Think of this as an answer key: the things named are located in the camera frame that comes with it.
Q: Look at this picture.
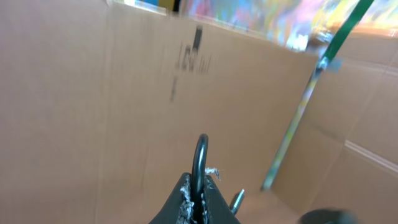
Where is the black USB cable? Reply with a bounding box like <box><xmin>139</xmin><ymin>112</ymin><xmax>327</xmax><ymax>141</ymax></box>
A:
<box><xmin>190</xmin><ymin>133</ymin><xmax>246</xmax><ymax>224</ymax></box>

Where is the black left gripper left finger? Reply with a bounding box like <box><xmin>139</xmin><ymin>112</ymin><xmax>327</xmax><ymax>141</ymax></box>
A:
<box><xmin>149</xmin><ymin>172</ymin><xmax>194</xmax><ymax>224</ymax></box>

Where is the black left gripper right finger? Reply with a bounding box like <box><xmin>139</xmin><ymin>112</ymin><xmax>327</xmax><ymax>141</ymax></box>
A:
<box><xmin>201</xmin><ymin>175</ymin><xmax>241</xmax><ymax>224</ymax></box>

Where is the brown cardboard panel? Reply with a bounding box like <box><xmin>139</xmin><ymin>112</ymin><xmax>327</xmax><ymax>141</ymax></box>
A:
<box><xmin>1</xmin><ymin>1</ymin><xmax>317</xmax><ymax>223</ymax></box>

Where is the side cardboard panel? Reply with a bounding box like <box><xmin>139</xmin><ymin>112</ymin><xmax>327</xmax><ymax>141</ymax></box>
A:
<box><xmin>272</xmin><ymin>34</ymin><xmax>397</xmax><ymax>223</ymax></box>

